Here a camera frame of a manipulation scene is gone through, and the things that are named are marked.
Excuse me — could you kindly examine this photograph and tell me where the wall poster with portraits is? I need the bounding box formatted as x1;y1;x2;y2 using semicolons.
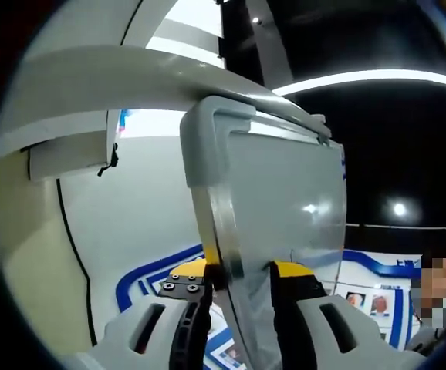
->
115;242;446;370

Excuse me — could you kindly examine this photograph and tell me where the white whiteboard grey frame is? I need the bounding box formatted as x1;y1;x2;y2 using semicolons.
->
179;95;348;370

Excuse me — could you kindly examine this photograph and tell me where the round ceiling spotlight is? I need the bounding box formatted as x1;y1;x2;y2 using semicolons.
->
390;200;409;219

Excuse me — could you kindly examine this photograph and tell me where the black hanging strap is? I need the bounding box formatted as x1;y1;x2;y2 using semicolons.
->
97;143;120;177

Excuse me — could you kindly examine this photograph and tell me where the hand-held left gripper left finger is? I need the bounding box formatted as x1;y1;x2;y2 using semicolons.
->
63;245;227;370

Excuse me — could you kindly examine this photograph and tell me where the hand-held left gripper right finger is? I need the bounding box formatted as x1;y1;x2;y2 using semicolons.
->
267;260;425;370

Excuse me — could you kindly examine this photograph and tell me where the long ceiling light strip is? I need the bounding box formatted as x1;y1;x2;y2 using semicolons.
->
272;69;446;97

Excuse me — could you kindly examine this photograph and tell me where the blue printed sign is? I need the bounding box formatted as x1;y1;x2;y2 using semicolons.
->
117;109;133;133

